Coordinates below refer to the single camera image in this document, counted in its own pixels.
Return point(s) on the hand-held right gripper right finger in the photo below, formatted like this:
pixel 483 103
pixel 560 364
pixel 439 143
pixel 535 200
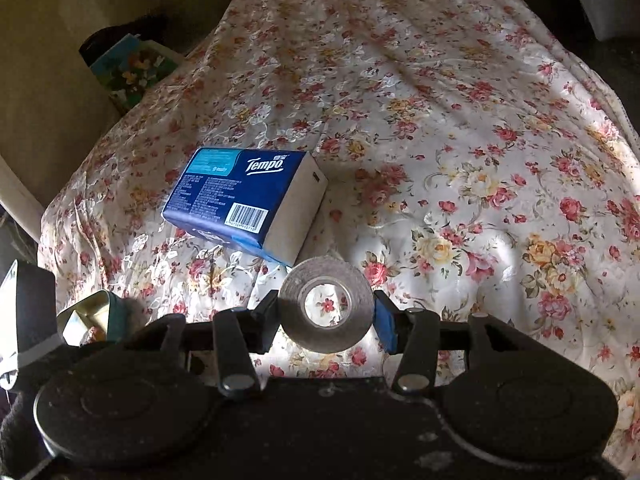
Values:
pixel 386 321

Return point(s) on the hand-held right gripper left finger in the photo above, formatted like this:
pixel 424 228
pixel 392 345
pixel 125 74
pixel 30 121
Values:
pixel 267 320

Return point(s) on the grey tape roll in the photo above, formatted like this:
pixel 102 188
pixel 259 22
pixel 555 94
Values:
pixel 326 306

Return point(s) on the teal storage box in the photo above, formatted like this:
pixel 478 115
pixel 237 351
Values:
pixel 107 317

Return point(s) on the blue tissue pack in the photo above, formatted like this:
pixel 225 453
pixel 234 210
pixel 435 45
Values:
pixel 245 200

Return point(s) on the floral bed sheet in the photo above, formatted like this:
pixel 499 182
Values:
pixel 425 160

